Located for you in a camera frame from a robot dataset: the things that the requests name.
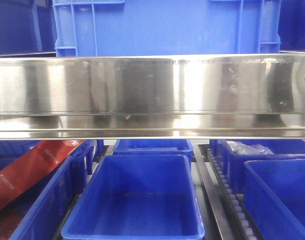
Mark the blue bin rear right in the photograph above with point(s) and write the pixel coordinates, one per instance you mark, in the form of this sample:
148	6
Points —
234	167

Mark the large blue crate upper shelf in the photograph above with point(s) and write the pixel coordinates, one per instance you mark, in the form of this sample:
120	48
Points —
166	27

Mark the blue bin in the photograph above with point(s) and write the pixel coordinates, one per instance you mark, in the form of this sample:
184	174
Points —
38	212
234	167
137	197
154	147
274	198

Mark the black roller track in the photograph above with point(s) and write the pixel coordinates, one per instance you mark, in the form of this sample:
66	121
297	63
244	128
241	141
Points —
223	215

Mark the red packaging bag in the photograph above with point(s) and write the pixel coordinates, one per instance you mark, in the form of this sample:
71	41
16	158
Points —
23	173

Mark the clear plastic bag in bin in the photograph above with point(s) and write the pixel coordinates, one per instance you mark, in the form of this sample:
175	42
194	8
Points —
242	149

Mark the blue bin front centre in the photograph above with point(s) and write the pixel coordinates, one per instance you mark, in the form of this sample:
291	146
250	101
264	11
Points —
137	197

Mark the blue bin rear centre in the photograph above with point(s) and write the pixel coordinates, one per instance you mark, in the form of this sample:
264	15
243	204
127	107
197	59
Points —
154	147

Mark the blue bin front right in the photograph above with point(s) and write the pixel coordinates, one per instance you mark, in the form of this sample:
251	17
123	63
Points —
274	198

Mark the stainless steel shelf rail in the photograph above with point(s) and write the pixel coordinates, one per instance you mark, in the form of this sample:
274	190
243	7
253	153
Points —
212	96

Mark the blue bin far left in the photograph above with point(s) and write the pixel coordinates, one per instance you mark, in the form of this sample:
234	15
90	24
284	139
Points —
38	212

